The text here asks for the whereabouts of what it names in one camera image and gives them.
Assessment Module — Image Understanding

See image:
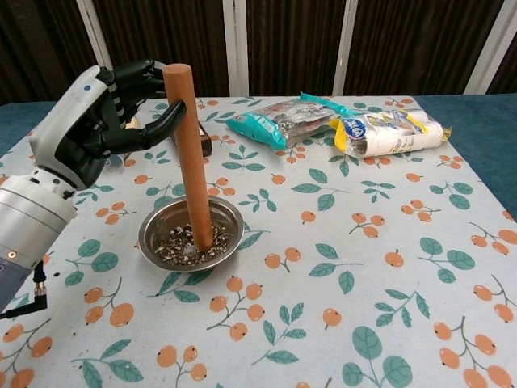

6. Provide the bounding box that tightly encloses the floral orange fruit tablecloth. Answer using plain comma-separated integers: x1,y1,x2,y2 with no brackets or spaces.
0,95,517,388

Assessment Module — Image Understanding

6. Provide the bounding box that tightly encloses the dark ribbed partition screen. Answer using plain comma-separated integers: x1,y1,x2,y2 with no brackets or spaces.
0,0,517,106

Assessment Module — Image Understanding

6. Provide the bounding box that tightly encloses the teal snack bag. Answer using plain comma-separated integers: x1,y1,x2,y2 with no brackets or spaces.
225,91,364,151

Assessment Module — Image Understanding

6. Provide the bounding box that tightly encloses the wooden stick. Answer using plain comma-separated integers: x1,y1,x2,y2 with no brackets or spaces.
162,63,214,251

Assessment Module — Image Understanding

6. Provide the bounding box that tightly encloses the crushed dark spices and garlic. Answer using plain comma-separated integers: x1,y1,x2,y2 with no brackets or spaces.
155,224,229,264

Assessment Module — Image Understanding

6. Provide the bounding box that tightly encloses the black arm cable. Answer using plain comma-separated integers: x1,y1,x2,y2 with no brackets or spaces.
0,262,49,320

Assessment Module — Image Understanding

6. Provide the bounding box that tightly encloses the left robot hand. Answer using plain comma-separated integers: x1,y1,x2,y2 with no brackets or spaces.
27,58,187,191

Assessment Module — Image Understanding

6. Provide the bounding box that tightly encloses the stainless steel bowl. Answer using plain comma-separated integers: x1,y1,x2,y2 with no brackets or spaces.
138,196,246,275

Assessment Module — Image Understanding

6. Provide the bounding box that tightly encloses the teal table cover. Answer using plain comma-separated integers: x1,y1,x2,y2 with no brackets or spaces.
0,93,517,223

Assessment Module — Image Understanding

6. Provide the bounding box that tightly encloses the white frame post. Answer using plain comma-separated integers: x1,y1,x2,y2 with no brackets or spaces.
464,0,517,96
333,0,361,97
76,0,123,100
221,0,250,98

